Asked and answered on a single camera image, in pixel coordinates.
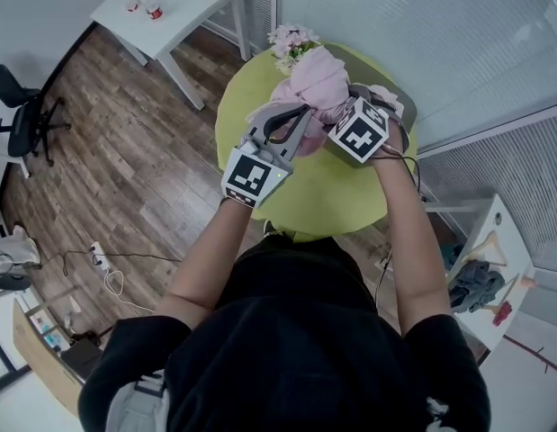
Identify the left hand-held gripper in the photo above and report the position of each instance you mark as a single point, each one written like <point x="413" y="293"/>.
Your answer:
<point x="248" y="176"/>

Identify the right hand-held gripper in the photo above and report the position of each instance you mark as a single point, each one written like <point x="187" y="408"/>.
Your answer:
<point x="359" y="135"/>

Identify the pink clothes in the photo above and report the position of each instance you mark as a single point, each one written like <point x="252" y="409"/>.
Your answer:
<point x="318" y="83"/>

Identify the translucent grey plastic bin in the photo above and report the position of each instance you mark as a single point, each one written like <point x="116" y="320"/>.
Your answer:
<point x="381" y="74"/>

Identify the person's right forearm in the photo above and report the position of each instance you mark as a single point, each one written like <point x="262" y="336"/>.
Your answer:
<point x="410" y="241"/>

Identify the person's left forearm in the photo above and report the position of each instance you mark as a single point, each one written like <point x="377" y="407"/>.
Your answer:
<point x="210" y="259"/>

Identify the wooden clothes hanger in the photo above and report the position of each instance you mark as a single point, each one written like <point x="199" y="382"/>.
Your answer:
<point x="489" y="241"/>
<point x="512" y="288"/>

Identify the round table yellow-green tablecloth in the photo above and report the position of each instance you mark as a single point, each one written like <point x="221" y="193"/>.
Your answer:
<point x="242" y="106"/>

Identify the pink flower bouquet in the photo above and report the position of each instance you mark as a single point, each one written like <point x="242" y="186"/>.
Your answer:
<point x="293" y="43"/>

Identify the person's shoe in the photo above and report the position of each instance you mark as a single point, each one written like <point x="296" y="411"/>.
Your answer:
<point x="270" y="228"/>

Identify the dark teal bag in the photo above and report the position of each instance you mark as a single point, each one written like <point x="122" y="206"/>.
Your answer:
<point x="451" y="257"/>

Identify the white square table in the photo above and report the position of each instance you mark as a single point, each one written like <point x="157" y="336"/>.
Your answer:
<point x="179" y="11"/>

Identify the grey crumpled garment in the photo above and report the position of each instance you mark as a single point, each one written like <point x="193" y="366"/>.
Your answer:
<point x="478" y="286"/>

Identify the long white desk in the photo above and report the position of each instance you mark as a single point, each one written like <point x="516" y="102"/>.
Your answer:
<point x="514" y="250"/>

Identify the white power strip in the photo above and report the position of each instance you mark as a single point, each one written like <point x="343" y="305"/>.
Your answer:
<point x="100" y="255"/>

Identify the person's black-clothed body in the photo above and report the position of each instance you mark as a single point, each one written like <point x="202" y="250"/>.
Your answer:
<point x="296" y="349"/>

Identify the red cloth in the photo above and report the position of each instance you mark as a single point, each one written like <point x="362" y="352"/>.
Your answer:
<point x="503" y="314"/>

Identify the black office chair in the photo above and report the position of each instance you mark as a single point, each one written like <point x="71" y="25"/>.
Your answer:
<point x="24" y="124"/>

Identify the small white desk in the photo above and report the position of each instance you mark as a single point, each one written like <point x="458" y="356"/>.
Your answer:
<point x="10" y="169"/>

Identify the white fabric bundle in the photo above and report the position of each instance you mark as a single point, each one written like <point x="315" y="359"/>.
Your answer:
<point x="26" y="245"/>

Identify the dark bent-wood chair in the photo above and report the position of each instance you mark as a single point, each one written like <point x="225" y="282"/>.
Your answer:
<point x="82" y="356"/>

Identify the black round device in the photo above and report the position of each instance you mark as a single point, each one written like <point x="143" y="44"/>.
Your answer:
<point x="10" y="279"/>

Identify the light wooden cabinet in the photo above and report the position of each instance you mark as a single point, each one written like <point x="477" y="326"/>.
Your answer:
<point x="44" y="367"/>

